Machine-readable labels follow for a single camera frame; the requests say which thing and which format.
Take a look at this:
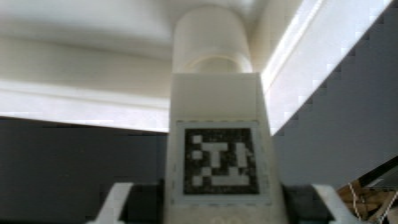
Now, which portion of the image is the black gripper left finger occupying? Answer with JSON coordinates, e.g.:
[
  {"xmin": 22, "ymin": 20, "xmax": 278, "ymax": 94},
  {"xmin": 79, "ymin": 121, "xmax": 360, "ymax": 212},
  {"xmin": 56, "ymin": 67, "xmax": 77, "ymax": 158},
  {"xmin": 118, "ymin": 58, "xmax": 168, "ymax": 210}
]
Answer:
[{"xmin": 86, "ymin": 183, "xmax": 132, "ymax": 224}]

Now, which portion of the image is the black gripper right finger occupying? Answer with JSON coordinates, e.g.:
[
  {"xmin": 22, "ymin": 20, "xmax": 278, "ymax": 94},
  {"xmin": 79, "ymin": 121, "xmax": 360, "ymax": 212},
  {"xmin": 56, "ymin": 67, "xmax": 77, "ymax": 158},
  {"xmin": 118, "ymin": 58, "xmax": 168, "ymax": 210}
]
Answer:
[{"xmin": 312, "ymin": 184, "xmax": 362, "ymax": 224}]

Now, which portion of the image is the white L-shaped obstacle fence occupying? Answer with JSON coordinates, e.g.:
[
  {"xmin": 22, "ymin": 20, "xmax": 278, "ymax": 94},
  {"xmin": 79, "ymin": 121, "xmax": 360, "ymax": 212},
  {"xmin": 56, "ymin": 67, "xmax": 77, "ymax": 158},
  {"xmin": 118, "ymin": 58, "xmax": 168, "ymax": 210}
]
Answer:
[{"xmin": 260, "ymin": 0, "xmax": 392, "ymax": 134}]

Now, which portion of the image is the white leg with tag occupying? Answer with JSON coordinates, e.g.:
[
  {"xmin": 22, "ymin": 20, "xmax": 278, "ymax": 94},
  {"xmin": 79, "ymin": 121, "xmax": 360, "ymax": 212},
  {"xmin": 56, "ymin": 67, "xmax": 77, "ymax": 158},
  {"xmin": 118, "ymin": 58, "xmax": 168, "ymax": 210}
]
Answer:
[{"xmin": 163, "ymin": 5, "xmax": 287, "ymax": 224}]

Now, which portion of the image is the white square tabletop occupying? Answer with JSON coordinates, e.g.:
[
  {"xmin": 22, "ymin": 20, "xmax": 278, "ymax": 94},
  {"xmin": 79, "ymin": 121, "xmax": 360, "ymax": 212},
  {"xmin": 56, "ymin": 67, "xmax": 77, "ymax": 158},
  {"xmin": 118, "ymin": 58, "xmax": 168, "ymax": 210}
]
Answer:
[{"xmin": 0, "ymin": 0, "xmax": 305, "ymax": 132}]

